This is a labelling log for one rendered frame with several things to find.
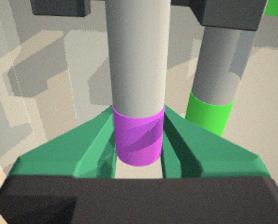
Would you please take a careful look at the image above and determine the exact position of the beige wall panel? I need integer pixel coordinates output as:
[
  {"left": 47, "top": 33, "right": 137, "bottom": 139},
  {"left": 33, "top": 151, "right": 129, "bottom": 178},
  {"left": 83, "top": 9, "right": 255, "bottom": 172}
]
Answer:
[{"left": 0, "top": 0, "right": 278, "bottom": 186}]

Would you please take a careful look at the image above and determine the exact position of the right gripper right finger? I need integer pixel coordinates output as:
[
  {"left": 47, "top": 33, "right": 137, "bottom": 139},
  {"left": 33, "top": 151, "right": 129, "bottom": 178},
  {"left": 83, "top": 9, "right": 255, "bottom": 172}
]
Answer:
[{"left": 160, "top": 105, "right": 272, "bottom": 178}]

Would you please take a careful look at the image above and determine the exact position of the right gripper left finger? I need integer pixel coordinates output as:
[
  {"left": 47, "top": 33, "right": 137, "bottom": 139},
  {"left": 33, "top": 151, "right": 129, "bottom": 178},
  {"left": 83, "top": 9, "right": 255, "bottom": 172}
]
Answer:
[{"left": 5, "top": 105, "right": 117, "bottom": 179}]

